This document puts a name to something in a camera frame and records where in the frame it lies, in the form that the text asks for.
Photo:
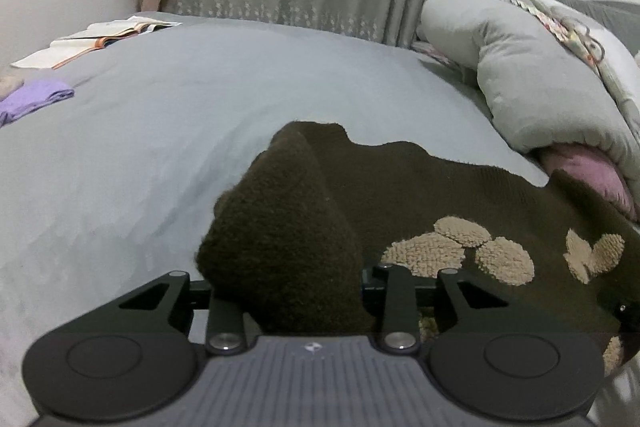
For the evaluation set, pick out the grey folded duvet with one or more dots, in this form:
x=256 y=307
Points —
x=538 y=93

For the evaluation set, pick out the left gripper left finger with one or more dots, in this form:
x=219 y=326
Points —
x=133 y=355

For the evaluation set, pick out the open book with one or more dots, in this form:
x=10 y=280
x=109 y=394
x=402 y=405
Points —
x=95 y=37

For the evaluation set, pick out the pink pillow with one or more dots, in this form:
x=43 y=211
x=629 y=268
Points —
x=589 y=165

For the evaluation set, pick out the brown fluffy garment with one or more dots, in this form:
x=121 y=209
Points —
x=9 y=84

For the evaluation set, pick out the grey bed sheet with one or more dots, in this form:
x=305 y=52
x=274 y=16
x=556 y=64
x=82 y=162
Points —
x=108 y=190

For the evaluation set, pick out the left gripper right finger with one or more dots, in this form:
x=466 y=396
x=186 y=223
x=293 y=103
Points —
x=490 y=358

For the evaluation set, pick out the brown sweater with beige patches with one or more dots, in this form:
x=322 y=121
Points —
x=289 y=241

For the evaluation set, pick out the grey headboard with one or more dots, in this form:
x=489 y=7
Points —
x=621 y=18

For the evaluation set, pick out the printed grey pillow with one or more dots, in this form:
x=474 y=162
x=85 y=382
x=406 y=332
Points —
x=604 y=52

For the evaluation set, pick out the purple garment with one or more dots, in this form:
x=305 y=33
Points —
x=32 y=97

